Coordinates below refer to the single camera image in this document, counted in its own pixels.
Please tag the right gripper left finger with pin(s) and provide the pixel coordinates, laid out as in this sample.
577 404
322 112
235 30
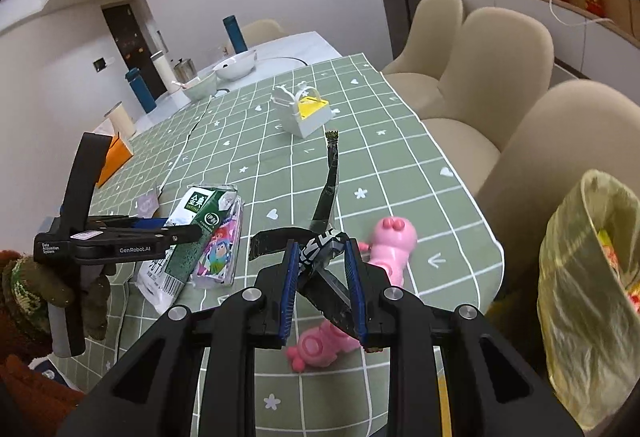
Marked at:
194 366

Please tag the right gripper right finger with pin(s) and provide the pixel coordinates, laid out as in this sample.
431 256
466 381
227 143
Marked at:
491 389

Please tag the black snack wrapper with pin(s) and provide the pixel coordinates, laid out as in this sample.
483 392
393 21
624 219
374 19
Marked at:
307 252

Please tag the yellow green trash bag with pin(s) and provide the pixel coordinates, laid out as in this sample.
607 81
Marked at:
588 298

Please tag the left gloved hand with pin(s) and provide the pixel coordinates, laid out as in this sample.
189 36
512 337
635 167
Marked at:
27 289

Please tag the small purple wrapper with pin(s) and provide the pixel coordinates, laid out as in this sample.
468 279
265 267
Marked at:
147 204

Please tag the orange tissue box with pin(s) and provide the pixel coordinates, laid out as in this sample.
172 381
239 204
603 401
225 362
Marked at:
117 156

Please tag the colourful cartoon drink carton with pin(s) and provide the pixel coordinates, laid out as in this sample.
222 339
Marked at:
216 267

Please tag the pink caterpillar toy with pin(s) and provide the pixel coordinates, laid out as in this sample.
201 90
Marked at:
367 269

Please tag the cream cup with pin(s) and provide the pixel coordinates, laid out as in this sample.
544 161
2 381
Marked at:
121 121

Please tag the teal thermos near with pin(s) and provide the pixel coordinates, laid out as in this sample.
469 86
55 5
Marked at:
140 89

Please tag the teal thermos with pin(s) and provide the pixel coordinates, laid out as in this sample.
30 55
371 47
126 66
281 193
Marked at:
140 89
235 35

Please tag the white thermos bottle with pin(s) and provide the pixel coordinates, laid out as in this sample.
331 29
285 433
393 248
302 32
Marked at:
164 69

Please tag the light green bowl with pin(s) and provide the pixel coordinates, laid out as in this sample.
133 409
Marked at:
201 87

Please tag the white bowl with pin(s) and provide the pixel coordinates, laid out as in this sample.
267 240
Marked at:
236 66

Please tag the green checked tablecloth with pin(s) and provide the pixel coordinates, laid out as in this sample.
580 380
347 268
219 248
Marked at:
389 164

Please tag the teal thermos far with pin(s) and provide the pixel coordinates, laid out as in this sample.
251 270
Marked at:
235 35

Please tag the white yellow gift box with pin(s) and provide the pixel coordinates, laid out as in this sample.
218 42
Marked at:
300 111

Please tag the beige chair near bin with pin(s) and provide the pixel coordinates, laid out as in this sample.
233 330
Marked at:
575 127

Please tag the beige far chair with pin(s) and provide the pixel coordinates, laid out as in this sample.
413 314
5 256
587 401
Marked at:
416 72

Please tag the beige middle chair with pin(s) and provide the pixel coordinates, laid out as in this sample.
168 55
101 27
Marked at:
501 64

